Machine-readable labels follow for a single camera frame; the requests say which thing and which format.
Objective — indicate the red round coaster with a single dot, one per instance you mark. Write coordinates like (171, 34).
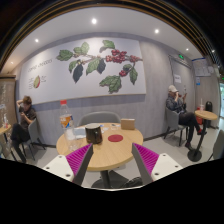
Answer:
(115, 138)

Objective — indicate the grey chair far right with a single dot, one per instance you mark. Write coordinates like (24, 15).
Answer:
(218, 149)

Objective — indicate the grey chair at left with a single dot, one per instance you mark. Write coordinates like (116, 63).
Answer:
(34, 139)

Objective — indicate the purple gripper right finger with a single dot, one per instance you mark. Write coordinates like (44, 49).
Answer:
(153, 166)

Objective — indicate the seated person white cap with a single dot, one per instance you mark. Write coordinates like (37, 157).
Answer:
(178, 105)

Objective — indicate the grey padded chair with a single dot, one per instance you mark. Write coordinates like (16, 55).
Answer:
(99, 117)

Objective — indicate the small round side table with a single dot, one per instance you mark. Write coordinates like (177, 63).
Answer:
(195, 155)

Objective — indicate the clear plastic water bottle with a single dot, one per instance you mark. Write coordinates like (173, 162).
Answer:
(67, 124)

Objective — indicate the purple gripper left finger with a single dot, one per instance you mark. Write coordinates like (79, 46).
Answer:
(73, 166)

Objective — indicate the dark brown mug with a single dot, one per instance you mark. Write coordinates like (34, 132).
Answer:
(93, 133)

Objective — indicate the round wooden table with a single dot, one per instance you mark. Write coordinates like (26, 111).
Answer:
(110, 155)

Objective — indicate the brown cardboard box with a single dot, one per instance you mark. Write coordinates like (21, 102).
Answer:
(127, 124)

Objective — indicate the coffee plant wall mural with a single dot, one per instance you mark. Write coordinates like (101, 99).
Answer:
(84, 68)

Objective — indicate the seated person dark clothes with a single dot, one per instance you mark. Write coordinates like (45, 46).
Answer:
(20, 130)

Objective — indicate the grey chair at right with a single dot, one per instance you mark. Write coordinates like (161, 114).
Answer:
(173, 122)

